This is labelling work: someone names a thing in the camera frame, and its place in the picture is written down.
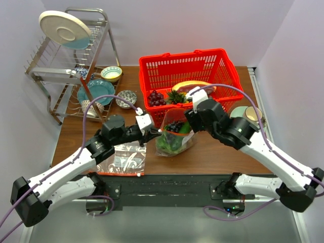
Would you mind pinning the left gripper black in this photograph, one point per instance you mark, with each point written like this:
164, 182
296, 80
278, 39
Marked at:
149, 135

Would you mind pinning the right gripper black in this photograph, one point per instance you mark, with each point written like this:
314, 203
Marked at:
193, 119

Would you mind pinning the toy cucumber green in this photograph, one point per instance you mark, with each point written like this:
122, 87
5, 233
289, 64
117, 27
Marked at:
185, 129

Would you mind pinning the toy napa cabbage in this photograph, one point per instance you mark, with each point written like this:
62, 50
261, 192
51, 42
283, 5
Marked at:
169, 144

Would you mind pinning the toy dark grapes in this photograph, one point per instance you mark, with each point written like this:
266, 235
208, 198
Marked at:
175, 126

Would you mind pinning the zip bag red zipper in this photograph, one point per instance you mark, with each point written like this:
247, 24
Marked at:
173, 115

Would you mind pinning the red plastic shopping basket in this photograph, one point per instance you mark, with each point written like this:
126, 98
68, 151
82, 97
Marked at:
162, 72

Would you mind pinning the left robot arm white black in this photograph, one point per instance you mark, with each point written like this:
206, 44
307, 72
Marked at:
33, 199

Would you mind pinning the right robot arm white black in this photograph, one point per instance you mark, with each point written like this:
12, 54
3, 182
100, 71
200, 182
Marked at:
293, 184

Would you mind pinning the toy red grapes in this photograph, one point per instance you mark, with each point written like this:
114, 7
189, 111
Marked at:
156, 98

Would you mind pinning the mint green saucer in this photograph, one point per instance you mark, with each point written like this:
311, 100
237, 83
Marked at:
238, 112

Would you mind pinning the toy pineapple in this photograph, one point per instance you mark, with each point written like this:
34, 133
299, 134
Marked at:
175, 97

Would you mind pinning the toy meat slice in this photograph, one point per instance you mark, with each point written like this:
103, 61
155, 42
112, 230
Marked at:
186, 86

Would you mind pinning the black white patterned bowl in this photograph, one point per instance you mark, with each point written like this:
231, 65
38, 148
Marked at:
128, 95

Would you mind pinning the cream speckled mug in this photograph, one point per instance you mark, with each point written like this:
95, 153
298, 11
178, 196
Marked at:
252, 116

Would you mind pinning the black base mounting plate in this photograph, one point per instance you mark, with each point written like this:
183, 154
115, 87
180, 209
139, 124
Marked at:
151, 191

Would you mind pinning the blue patterned white bowl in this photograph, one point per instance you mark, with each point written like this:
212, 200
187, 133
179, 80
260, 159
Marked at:
92, 113

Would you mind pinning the teal scalloped plate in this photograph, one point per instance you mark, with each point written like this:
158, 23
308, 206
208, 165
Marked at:
97, 87

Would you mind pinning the yellow rim teal bowl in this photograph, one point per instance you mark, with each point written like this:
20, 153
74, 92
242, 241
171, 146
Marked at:
111, 73

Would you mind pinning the metal dish rack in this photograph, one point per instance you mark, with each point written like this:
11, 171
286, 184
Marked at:
52, 66

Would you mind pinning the small blue patterned dish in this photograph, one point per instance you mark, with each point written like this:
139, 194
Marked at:
81, 71

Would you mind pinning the large white blue plate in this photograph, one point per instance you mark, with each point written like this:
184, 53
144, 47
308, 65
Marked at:
65, 29

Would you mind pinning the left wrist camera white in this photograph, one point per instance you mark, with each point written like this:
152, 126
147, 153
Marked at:
145, 122

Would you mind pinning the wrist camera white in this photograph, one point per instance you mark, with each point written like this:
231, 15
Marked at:
196, 96
145, 122

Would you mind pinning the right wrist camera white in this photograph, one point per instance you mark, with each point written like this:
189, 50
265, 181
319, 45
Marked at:
196, 96

